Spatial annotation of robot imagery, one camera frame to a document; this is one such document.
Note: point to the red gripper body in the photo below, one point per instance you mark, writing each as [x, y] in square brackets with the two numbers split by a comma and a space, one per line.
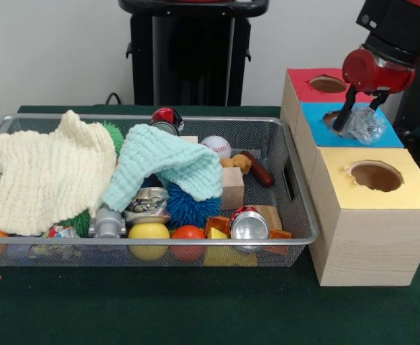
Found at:
[375, 70]

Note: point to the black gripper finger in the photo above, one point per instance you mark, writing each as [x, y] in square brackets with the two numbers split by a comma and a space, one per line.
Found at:
[345, 109]
[379, 100]

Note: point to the crushed clear plastic bottle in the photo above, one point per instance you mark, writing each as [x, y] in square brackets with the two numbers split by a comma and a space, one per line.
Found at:
[364, 126]

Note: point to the mint green cloth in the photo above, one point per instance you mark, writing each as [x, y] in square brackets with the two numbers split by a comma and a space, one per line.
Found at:
[163, 162]

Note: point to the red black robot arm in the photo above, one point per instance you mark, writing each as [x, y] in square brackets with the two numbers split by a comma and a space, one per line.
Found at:
[404, 29]

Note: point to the clear mesh bin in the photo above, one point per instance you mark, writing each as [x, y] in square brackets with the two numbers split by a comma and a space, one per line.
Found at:
[300, 223]

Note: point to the wooden box with three holes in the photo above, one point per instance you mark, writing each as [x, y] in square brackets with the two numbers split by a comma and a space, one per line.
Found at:
[372, 230]

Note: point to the white baseball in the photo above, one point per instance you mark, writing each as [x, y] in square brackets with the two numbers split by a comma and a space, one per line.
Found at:
[217, 146]

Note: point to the red silver soda can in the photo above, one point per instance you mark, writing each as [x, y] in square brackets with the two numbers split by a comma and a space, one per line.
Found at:
[249, 226]

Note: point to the red black can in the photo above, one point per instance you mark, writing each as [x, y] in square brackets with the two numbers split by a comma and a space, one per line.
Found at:
[168, 116]

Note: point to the blue spiky ball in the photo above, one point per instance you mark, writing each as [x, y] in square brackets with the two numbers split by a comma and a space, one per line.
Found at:
[192, 210]

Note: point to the red orange ball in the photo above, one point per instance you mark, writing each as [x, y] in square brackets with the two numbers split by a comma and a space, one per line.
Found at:
[188, 233]

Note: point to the crushed printed can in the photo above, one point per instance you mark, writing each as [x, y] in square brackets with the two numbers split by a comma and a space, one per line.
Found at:
[147, 203]

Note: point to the yellow ball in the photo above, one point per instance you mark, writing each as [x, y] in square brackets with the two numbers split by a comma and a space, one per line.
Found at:
[149, 233]

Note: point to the cream knitted cloth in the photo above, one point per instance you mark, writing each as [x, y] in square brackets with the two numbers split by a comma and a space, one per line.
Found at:
[48, 176]

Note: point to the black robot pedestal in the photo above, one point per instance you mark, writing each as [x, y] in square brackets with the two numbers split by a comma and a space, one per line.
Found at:
[192, 54]

